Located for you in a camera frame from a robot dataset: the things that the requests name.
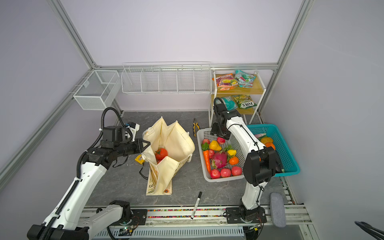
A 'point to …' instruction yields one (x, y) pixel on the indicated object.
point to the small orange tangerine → (234, 160)
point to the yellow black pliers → (195, 124)
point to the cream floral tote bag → (175, 138)
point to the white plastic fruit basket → (206, 133)
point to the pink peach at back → (220, 140)
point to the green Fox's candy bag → (244, 101)
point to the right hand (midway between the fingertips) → (218, 135)
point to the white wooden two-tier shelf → (241, 93)
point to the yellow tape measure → (139, 159)
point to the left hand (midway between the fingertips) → (149, 145)
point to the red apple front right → (236, 170)
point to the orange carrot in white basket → (206, 153)
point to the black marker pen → (195, 207)
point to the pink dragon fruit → (219, 159)
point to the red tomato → (160, 153)
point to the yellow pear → (214, 145)
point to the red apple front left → (215, 174)
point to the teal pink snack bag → (245, 80)
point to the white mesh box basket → (99, 91)
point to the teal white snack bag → (229, 102)
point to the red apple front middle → (225, 172)
